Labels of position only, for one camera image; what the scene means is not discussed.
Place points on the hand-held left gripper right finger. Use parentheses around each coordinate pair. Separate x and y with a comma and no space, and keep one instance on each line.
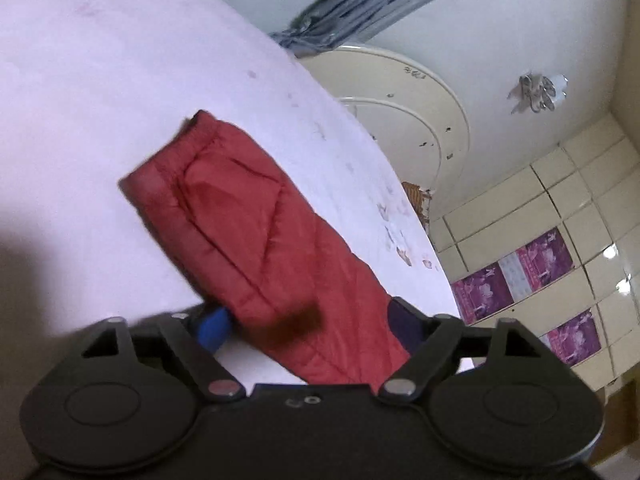
(402,322)

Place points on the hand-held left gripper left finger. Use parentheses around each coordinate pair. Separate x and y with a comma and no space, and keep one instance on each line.
(215,327)

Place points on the red puffer jacket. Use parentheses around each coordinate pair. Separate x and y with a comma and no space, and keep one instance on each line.
(240,220)

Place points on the cream wardrobe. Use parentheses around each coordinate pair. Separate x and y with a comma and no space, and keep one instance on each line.
(575,185)

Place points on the cream headboard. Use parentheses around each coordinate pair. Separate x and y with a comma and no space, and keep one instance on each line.
(400,85)

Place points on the floral white bed sheet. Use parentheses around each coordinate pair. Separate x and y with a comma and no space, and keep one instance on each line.
(100,85)

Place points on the grey curtain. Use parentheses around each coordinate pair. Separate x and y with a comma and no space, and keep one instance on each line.
(350,15)

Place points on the purple wall poster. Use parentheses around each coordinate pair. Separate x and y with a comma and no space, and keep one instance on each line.
(545,255)
(575,335)
(482,292)

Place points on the metal wall hook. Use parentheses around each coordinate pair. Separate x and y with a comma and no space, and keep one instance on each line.
(540,92)

